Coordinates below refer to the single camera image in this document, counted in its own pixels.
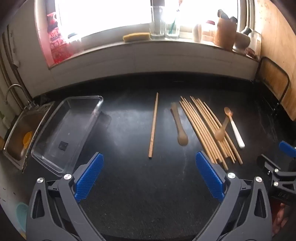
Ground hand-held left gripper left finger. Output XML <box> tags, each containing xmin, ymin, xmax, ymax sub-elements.
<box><xmin>26</xmin><ymin>152</ymin><xmax>104</xmax><ymax>241</ymax></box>

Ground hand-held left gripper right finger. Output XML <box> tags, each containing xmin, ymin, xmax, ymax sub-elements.
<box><xmin>195</xmin><ymin>151</ymin><xmax>273</xmax><ymax>241</ymax></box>

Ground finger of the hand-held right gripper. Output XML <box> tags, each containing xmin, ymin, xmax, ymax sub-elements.
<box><xmin>257</xmin><ymin>154</ymin><xmax>296</xmax><ymax>186</ymax></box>
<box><xmin>279</xmin><ymin>141</ymin><xmax>296</xmax><ymax>158</ymax></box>

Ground small wooden spoon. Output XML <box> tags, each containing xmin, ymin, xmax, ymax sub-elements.
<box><xmin>215</xmin><ymin>115</ymin><xmax>229</xmax><ymax>141</ymax></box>

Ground white-handled wooden spoon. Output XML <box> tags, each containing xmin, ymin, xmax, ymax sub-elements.
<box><xmin>224</xmin><ymin>107</ymin><xmax>245</xmax><ymax>149</ymax></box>

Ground large wooden spoon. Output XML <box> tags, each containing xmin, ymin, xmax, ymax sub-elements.
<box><xmin>171</xmin><ymin>102</ymin><xmax>188</xmax><ymax>146</ymax></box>

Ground pile of wooden chopsticks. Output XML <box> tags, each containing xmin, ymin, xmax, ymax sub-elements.
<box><xmin>179</xmin><ymin>96</ymin><xmax>243</xmax><ymax>171</ymax></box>

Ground clear plastic container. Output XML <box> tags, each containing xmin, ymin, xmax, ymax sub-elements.
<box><xmin>31</xmin><ymin>95</ymin><xmax>111</xmax><ymax>178</ymax></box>

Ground single wooden chopstick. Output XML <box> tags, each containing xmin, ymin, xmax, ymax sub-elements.
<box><xmin>148</xmin><ymin>92</ymin><xmax>159</xmax><ymax>159</ymax></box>

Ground dark kitchen utensils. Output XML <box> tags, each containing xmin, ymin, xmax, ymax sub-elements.
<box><xmin>217</xmin><ymin>9</ymin><xmax>237</xmax><ymax>22</ymax></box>

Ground person's right hand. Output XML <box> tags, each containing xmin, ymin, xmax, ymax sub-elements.
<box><xmin>272</xmin><ymin>203</ymin><xmax>289</xmax><ymax>237</ymax></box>

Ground black metal rack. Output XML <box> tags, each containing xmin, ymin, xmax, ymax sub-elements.
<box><xmin>254</xmin><ymin>57</ymin><xmax>290</xmax><ymax>116</ymax></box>

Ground yellow plastic cup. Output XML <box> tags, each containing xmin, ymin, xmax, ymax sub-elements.
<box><xmin>23</xmin><ymin>131</ymin><xmax>33</xmax><ymax>149</ymax></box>

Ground teal bowl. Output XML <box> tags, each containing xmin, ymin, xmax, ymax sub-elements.
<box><xmin>16</xmin><ymin>202</ymin><xmax>29</xmax><ymax>232</ymax></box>

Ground stainless steel sink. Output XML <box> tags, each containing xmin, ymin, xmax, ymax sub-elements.
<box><xmin>3</xmin><ymin>102</ymin><xmax>55</xmax><ymax>173</ymax></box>

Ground large glass jar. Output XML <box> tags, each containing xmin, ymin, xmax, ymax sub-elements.
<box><xmin>251</xmin><ymin>30</ymin><xmax>263</xmax><ymax>56</ymax></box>

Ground wooden cutting board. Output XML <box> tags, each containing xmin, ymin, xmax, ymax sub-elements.
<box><xmin>253</xmin><ymin>0</ymin><xmax>296</xmax><ymax>114</ymax></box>

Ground stone mortar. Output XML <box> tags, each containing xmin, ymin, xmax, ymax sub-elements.
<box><xmin>233</xmin><ymin>31</ymin><xmax>251</xmax><ymax>52</ymax></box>

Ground metal faucet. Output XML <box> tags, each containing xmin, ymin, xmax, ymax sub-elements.
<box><xmin>5</xmin><ymin>84</ymin><xmax>38</xmax><ymax>109</ymax></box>

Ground wooden utensil holder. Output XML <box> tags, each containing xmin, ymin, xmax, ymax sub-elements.
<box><xmin>214</xmin><ymin>17</ymin><xmax>237</xmax><ymax>50</ymax></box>

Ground red soap bottle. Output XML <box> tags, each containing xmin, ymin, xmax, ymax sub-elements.
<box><xmin>46</xmin><ymin>11</ymin><xmax>74</xmax><ymax>64</ymax></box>

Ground red-lidded jar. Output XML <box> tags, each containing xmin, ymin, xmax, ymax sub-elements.
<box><xmin>202</xmin><ymin>20</ymin><xmax>218</xmax><ymax>42</ymax></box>

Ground cream sauce bottle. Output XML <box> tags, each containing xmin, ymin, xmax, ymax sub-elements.
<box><xmin>193</xmin><ymin>23</ymin><xmax>202</xmax><ymax>42</ymax></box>

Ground yellow sponge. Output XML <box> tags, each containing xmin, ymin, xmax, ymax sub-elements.
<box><xmin>122</xmin><ymin>32</ymin><xmax>151</xmax><ymax>42</ymax></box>

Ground clear toothbrush glass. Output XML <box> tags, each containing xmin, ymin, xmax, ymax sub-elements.
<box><xmin>165</xmin><ymin>5</ymin><xmax>181</xmax><ymax>39</ymax></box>

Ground clear drinking glass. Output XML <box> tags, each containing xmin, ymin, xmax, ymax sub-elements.
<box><xmin>149</xmin><ymin>6</ymin><xmax>165</xmax><ymax>39</ymax></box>

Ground teal toothbrush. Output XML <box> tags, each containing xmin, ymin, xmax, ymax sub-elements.
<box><xmin>170</xmin><ymin>7</ymin><xmax>179</xmax><ymax>34</ymax></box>

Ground wall pipes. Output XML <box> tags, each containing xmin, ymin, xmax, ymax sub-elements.
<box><xmin>0</xmin><ymin>30</ymin><xmax>30</xmax><ymax>98</ymax></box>

